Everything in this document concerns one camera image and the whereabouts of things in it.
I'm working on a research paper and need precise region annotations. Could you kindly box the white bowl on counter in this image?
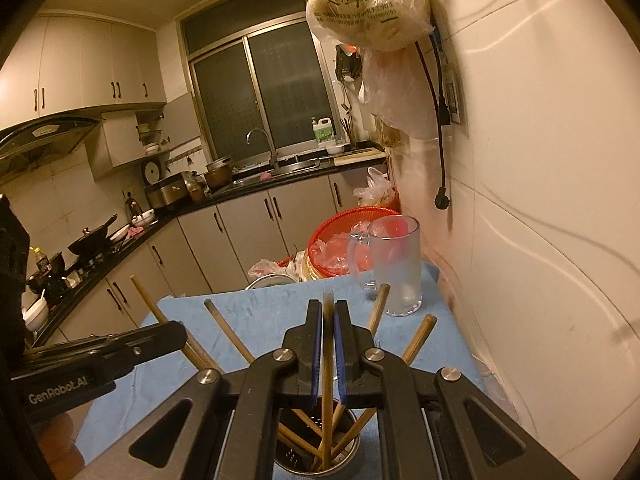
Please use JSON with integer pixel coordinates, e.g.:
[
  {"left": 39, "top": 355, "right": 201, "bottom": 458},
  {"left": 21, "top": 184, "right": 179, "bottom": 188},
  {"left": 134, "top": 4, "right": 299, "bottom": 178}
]
[{"left": 23, "top": 292, "right": 49, "bottom": 332}]

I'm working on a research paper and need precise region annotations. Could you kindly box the wooden chopstick vertical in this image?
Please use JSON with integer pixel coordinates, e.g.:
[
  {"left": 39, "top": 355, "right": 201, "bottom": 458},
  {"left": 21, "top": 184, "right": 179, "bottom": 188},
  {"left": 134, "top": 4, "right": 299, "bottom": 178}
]
[{"left": 321, "top": 292, "right": 334, "bottom": 469}]

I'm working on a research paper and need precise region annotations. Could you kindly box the clear glass pitcher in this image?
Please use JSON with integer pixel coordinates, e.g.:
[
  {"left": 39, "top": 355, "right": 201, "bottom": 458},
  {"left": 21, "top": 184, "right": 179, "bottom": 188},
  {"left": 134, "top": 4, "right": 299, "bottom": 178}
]
[{"left": 346, "top": 214, "right": 422, "bottom": 316}]

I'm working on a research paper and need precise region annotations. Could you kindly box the wooden chopstick thick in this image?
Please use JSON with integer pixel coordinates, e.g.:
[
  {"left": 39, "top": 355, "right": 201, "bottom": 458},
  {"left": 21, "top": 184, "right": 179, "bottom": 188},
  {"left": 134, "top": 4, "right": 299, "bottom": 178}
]
[{"left": 292, "top": 408, "right": 323, "bottom": 437}]

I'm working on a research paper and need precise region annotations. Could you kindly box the red plastic basket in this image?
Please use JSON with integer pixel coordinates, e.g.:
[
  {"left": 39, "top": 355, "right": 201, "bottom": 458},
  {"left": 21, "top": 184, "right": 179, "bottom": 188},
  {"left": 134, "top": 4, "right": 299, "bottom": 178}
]
[{"left": 307, "top": 206, "right": 397, "bottom": 278}]

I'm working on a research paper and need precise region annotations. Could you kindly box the chrome kitchen faucet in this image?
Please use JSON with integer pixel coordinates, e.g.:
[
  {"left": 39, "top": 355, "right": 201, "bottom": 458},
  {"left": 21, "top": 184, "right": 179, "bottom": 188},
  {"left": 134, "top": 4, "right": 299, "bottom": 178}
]
[{"left": 245, "top": 127, "right": 280, "bottom": 169}]

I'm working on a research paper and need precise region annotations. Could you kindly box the hanging plastic bag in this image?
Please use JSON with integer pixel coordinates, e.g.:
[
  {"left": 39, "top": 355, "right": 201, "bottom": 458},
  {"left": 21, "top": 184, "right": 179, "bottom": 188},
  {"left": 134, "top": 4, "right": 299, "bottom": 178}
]
[{"left": 306, "top": 0, "right": 434, "bottom": 51}]

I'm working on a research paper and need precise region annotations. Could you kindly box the kitchen window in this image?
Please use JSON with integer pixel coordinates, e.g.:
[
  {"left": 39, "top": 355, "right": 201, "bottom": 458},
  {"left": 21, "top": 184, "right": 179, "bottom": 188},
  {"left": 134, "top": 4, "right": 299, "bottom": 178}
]
[{"left": 181, "top": 0, "right": 333, "bottom": 162}]

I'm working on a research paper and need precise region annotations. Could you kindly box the black power cable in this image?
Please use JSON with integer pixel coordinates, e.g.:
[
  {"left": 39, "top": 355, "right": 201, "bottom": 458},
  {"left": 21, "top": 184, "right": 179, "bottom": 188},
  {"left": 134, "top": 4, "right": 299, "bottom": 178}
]
[{"left": 414, "top": 19, "right": 452, "bottom": 212}]

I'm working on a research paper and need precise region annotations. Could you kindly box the cooking pot on counter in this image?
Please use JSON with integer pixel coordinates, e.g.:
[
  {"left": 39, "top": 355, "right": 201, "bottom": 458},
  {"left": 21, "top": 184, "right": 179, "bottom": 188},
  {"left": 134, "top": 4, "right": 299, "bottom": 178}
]
[{"left": 204, "top": 156, "right": 233, "bottom": 191}]

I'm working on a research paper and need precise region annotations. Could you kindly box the person left hand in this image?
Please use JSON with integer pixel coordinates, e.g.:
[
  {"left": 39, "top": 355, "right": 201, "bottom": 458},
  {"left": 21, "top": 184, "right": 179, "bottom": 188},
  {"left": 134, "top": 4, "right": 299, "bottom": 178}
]
[{"left": 34, "top": 413, "right": 85, "bottom": 480}]

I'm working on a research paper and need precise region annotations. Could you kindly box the green detergent bottle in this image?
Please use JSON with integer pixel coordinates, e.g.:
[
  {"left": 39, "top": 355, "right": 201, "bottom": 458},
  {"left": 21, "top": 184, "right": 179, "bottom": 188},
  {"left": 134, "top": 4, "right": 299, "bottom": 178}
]
[{"left": 311, "top": 117, "right": 335, "bottom": 145}]

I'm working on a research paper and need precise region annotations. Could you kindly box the black wok pan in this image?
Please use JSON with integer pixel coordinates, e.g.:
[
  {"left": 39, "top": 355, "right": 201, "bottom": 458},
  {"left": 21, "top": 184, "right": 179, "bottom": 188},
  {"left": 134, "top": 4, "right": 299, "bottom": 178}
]
[{"left": 68, "top": 214, "right": 118, "bottom": 258}]

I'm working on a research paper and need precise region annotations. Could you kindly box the wooden chopstick diagonal crossing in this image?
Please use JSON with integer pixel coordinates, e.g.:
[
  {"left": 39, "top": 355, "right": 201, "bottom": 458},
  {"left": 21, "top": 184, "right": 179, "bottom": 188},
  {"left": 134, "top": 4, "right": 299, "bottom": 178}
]
[{"left": 368, "top": 283, "right": 390, "bottom": 336}]

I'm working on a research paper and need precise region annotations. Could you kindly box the blue towel table cloth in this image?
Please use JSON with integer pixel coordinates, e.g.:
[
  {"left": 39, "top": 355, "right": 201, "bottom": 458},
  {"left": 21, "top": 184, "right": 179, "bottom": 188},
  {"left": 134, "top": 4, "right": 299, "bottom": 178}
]
[{"left": 76, "top": 263, "right": 484, "bottom": 463}]

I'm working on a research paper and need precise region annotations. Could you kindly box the wooden chopstick thin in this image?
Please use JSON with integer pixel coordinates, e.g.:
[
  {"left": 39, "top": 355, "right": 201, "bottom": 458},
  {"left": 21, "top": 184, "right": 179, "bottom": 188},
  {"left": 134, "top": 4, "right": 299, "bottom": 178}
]
[{"left": 331, "top": 314, "right": 437, "bottom": 458}]

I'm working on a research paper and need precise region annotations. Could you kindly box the range hood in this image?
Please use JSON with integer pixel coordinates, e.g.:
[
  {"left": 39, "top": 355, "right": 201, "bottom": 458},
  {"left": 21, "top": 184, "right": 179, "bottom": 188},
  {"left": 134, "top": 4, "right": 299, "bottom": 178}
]
[{"left": 1, "top": 115, "right": 103, "bottom": 172}]

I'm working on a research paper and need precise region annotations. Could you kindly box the black utensil holder cup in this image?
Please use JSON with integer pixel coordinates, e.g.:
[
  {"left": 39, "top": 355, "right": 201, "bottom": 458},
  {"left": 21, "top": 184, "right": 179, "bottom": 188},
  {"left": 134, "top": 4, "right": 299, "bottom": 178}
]
[{"left": 273, "top": 405, "right": 363, "bottom": 479}]

